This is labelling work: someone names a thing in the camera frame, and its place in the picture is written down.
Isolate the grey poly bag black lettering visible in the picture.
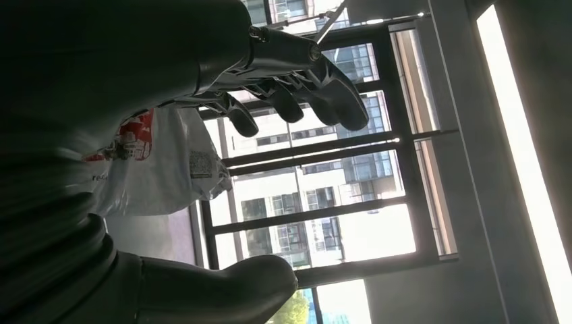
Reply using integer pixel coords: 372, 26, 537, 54
82, 106, 233, 219

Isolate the building outside window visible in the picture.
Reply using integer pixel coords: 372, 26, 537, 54
210, 0, 419, 269

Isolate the green tree outside window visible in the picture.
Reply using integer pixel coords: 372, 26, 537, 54
268, 290, 312, 324

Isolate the long ceiling light strip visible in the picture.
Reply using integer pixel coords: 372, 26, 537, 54
476, 3, 572, 324

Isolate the dark window frame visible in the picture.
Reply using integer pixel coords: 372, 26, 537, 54
196, 0, 461, 324

